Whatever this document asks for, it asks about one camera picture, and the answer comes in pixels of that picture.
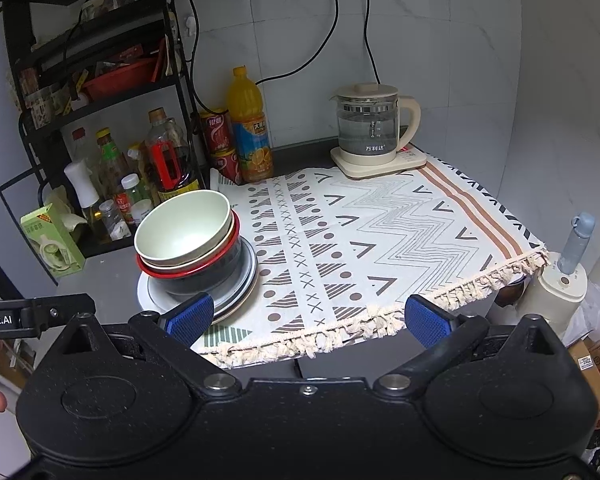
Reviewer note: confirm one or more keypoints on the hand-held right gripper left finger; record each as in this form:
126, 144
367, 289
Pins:
191, 317

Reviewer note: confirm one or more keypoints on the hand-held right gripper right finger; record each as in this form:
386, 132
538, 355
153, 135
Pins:
426, 327

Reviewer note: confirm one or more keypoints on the red and black bowl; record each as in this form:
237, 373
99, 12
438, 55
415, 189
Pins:
200, 280

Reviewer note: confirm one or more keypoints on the white plate with blue print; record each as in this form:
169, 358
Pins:
251, 270

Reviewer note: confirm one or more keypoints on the pale green bowl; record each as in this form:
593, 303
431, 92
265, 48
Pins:
225, 242
180, 230

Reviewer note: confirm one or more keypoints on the green cardboard box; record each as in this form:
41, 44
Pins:
45, 245

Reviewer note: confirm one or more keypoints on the black metal shelf rack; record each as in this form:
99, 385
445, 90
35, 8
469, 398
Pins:
105, 248

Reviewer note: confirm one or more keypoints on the dark brown pot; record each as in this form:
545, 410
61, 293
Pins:
510, 292

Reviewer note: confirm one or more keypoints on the patterned fringed table cloth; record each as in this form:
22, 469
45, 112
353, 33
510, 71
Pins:
380, 240

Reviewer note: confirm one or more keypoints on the small clear jar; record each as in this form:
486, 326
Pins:
112, 220

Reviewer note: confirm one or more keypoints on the small white jar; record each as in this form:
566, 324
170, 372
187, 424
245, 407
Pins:
141, 212

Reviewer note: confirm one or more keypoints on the white spray bottle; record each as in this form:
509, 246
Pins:
82, 190

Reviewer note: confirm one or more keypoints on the white round appliance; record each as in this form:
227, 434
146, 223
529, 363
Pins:
555, 300

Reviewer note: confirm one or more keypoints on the small red label bottle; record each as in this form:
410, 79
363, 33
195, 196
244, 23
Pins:
129, 192

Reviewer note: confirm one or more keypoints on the green patterned cloth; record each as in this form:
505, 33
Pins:
223, 178

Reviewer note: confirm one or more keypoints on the green label bottle yellow cap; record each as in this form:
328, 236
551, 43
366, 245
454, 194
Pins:
111, 160

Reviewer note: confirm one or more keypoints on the clear bottle with red cap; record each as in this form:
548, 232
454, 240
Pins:
82, 147

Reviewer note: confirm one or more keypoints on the cream kettle base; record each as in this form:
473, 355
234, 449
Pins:
375, 165

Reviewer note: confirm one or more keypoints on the blue bottle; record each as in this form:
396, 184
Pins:
577, 240

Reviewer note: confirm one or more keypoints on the cardboard boxes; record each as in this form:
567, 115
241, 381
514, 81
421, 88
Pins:
595, 375

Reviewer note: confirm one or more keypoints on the orange juice bottle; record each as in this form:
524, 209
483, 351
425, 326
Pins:
250, 130

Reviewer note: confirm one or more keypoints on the pile of snack packets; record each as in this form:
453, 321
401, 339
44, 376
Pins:
40, 100

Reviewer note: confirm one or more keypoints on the glass electric kettle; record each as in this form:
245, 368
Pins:
367, 125

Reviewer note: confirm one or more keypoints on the red plastic basket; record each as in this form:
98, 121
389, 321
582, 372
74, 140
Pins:
117, 80

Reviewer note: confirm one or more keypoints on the white wall hook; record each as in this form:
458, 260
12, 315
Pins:
190, 24

